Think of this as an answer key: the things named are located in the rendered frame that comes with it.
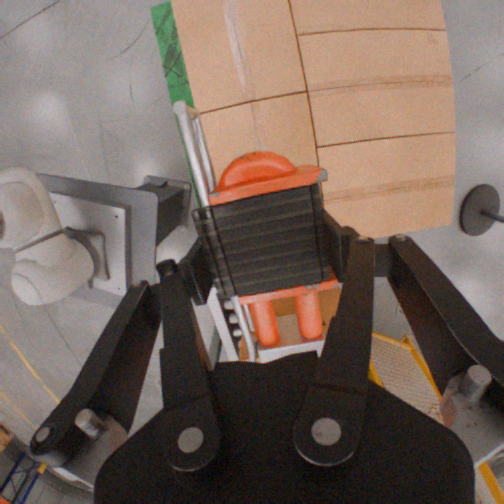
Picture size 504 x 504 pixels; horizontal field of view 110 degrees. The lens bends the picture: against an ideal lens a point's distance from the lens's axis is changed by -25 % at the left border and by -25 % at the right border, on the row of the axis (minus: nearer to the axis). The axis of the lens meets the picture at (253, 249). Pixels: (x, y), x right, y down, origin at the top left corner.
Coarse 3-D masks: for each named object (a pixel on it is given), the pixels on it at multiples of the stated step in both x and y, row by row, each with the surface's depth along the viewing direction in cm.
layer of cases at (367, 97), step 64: (192, 0) 60; (256, 0) 60; (320, 0) 59; (384, 0) 57; (192, 64) 70; (256, 64) 70; (320, 64) 69; (384, 64) 67; (448, 64) 64; (256, 128) 79; (320, 128) 78; (384, 128) 76; (448, 128) 74; (384, 192) 86; (448, 192) 84
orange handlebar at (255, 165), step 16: (240, 160) 15; (256, 160) 15; (272, 160) 15; (288, 160) 15; (224, 176) 15; (240, 176) 15; (256, 176) 15; (256, 304) 19; (272, 304) 20; (304, 304) 19; (256, 320) 20; (272, 320) 20; (304, 320) 20; (320, 320) 20; (272, 336) 20; (304, 336) 20
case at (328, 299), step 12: (336, 288) 94; (276, 300) 93; (288, 300) 92; (324, 300) 88; (336, 300) 87; (276, 312) 86; (288, 312) 85; (324, 312) 82; (324, 324) 76; (240, 348) 72
